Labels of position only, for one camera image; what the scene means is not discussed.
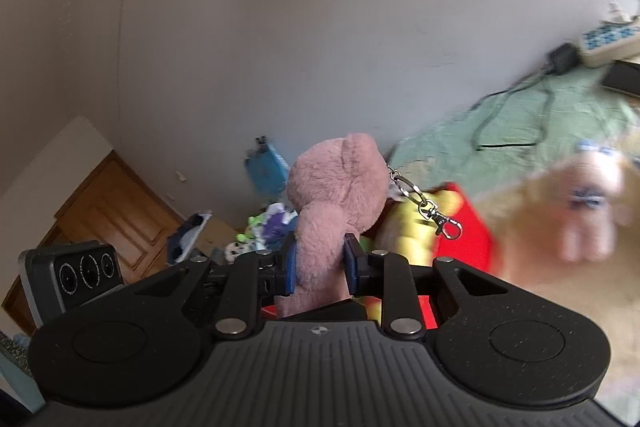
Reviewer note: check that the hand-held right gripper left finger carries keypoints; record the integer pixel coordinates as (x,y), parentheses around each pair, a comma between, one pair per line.
(291,264)

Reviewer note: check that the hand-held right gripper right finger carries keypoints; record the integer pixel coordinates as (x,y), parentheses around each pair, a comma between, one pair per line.
(351,264)

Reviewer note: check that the yellow tiger plush pink shirt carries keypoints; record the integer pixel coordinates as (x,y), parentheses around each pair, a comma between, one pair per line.
(405,227)

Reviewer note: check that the red cardboard box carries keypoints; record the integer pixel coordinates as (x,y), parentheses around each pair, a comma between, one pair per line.
(465,237)

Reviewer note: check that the white bunny plush blue bow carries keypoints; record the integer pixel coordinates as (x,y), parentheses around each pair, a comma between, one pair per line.
(590,217)

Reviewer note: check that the purple white toy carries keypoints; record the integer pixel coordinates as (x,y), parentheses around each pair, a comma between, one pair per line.
(277,224)

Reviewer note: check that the green frog toy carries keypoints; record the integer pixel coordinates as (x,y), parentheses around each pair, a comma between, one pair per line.
(242,237)
(255,221)

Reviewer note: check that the small white skull toy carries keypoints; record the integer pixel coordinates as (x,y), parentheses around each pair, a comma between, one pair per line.
(235,249)

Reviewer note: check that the wooden door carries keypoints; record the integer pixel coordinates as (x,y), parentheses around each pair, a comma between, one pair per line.
(115,207)

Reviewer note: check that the blue plastic bag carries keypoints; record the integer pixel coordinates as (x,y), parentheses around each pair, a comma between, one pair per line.
(265,169)

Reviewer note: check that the black power adapter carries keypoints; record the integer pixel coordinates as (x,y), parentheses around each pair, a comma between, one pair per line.
(564,58)

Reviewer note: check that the black smartphone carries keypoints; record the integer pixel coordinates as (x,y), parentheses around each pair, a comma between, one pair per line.
(625,79)

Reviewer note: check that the white blue power strip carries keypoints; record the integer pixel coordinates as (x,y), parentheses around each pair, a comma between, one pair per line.
(607,39)

